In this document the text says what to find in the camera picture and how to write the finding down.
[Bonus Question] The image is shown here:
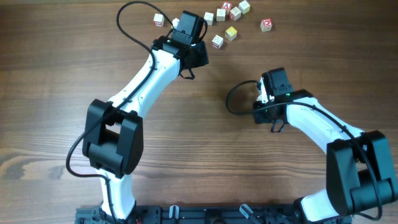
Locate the red side bird block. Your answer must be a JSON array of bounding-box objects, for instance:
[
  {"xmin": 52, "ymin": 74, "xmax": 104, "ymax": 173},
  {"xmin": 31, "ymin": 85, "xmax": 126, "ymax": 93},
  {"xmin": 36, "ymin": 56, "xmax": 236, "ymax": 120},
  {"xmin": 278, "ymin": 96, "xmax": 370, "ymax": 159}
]
[{"xmin": 211, "ymin": 35, "xmax": 224, "ymax": 49}]

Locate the yellow K letter block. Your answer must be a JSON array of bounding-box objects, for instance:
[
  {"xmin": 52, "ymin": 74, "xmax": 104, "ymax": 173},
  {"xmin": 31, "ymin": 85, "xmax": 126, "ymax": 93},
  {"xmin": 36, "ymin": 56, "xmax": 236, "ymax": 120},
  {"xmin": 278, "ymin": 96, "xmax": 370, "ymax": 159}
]
[{"xmin": 225, "ymin": 26, "xmax": 238, "ymax": 41}]

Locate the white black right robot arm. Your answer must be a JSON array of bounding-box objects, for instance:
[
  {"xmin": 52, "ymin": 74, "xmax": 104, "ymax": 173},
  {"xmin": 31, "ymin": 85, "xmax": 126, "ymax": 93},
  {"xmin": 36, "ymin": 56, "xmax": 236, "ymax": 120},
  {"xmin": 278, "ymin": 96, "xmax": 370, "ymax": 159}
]
[{"xmin": 253, "ymin": 90, "xmax": 397, "ymax": 223}]

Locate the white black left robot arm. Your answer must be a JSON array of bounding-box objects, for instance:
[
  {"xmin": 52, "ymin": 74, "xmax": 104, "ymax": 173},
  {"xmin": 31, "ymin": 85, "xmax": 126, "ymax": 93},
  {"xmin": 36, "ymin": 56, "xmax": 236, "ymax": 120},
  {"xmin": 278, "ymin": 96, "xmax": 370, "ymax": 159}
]
[{"xmin": 82, "ymin": 36, "xmax": 208, "ymax": 223}]

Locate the white turtle yellow block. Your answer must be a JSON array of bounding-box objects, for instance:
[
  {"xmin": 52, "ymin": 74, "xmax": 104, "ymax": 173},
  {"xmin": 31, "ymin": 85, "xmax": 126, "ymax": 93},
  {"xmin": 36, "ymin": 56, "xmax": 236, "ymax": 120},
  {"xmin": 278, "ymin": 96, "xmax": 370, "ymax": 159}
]
[{"xmin": 172, "ymin": 18, "xmax": 180, "ymax": 29}]

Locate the white 8 number block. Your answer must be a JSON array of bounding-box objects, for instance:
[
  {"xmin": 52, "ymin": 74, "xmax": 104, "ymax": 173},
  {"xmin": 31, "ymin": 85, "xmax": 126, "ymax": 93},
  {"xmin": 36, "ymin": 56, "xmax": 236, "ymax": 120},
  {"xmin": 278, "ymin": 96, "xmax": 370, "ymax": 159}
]
[{"xmin": 204, "ymin": 12, "xmax": 214, "ymax": 26}]

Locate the teal top 8 block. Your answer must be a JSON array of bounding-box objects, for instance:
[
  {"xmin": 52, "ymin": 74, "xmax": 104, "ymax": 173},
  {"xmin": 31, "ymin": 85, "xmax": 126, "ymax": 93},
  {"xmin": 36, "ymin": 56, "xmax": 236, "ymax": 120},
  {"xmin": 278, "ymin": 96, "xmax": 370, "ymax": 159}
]
[{"xmin": 216, "ymin": 9, "xmax": 226, "ymax": 22}]

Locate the red white far-left block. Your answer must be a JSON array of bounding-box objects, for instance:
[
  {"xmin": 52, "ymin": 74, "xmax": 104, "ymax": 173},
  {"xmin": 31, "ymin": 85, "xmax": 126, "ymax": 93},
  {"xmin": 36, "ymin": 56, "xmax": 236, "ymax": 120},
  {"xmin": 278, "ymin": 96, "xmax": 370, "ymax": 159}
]
[{"xmin": 153, "ymin": 14, "xmax": 165, "ymax": 27}]

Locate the red U letter block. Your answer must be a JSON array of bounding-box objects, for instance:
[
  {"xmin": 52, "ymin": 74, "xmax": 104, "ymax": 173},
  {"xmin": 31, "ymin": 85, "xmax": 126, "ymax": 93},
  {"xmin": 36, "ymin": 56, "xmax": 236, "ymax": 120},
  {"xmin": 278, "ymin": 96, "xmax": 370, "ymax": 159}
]
[{"xmin": 229, "ymin": 7, "xmax": 242, "ymax": 21}]

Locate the red A letter block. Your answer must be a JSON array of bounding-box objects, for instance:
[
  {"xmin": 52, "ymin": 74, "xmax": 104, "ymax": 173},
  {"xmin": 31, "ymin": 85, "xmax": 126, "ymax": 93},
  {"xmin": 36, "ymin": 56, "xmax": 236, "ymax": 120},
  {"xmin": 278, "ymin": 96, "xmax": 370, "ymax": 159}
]
[{"xmin": 221, "ymin": 1, "xmax": 232, "ymax": 14}]

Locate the yellow S corner block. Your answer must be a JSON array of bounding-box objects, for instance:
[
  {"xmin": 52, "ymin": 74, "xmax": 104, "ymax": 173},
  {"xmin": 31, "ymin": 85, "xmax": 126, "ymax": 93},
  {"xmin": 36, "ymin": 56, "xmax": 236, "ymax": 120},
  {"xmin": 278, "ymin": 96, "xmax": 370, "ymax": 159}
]
[{"xmin": 238, "ymin": 0, "xmax": 251, "ymax": 14}]

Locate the red Q letter block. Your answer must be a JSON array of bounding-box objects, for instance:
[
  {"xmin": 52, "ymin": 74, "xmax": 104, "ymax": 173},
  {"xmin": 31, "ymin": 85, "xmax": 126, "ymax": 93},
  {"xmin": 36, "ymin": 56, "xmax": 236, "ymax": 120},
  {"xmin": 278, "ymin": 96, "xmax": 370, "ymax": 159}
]
[{"xmin": 261, "ymin": 19, "xmax": 273, "ymax": 32}]

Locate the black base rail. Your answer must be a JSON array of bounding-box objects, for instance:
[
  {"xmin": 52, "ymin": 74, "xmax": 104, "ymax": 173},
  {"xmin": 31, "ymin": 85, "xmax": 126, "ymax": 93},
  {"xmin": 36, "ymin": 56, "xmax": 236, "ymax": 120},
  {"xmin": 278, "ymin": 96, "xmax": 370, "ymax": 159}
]
[{"xmin": 74, "ymin": 203, "xmax": 352, "ymax": 224}]

